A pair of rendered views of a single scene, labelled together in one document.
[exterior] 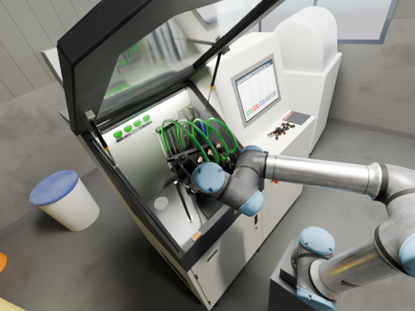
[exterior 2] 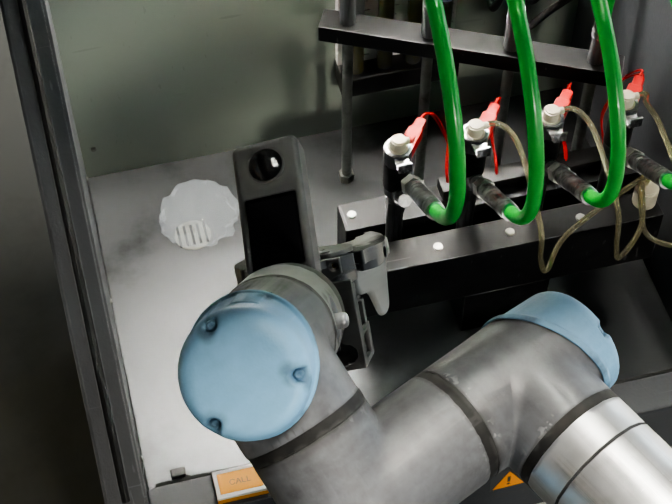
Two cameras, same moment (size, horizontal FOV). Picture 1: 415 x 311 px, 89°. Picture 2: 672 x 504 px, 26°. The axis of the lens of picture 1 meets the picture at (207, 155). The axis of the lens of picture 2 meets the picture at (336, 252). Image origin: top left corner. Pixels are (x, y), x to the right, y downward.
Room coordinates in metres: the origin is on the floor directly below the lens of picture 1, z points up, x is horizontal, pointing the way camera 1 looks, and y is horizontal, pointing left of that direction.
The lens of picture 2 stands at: (0.00, -0.20, 2.23)
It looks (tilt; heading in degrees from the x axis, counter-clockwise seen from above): 54 degrees down; 23
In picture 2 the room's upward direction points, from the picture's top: straight up
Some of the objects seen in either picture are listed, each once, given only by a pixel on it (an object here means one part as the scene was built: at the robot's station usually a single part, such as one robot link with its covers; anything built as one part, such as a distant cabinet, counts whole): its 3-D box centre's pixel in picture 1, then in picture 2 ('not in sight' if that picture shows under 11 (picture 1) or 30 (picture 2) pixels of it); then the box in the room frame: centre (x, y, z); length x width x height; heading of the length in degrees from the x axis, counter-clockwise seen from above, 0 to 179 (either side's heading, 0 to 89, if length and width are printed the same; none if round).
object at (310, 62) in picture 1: (294, 86); not in sight; (2.34, -1.20, 0.76); 0.81 x 0.69 x 1.52; 42
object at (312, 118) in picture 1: (278, 136); not in sight; (1.19, -0.54, 0.96); 0.70 x 0.22 x 0.03; 127
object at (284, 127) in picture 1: (281, 129); not in sight; (1.22, -0.56, 1.01); 0.23 x 0.11 x 0.06; 127
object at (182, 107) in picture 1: (188, 123); not in sight; (1.24, 0.08, 1.20); 0.13 x 0.03 x 0.31; 127
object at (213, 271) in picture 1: (234, 252); not in sight; (0.68, -0.04, 0.44); 0.65 x 0.02 x 0.68; 127
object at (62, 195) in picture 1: (70, 202); not in sight; (1.68, 1.61, 0.28); 0.47 x 0.47 x 0.57
